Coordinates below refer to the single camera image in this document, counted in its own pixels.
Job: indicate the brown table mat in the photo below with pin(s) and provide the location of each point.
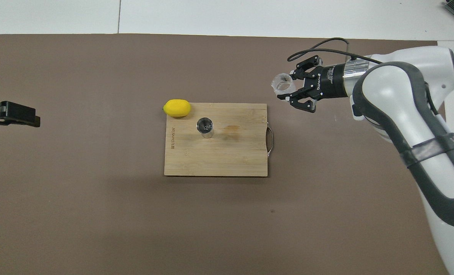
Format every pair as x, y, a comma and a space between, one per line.
135, 221

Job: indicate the clear shot glass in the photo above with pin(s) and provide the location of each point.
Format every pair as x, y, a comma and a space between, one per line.
282, 84

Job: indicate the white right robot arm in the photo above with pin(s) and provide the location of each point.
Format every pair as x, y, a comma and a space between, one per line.
395, 91

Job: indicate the steel jigger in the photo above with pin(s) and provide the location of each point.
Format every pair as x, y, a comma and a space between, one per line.
205, 128

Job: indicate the yellow lemon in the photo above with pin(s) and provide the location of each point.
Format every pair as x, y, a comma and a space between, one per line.
177, 108

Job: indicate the wooden cutting board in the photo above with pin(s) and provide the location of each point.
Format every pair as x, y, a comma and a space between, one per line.
231, 156

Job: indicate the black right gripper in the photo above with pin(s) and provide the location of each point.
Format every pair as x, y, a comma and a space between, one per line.
328, 82

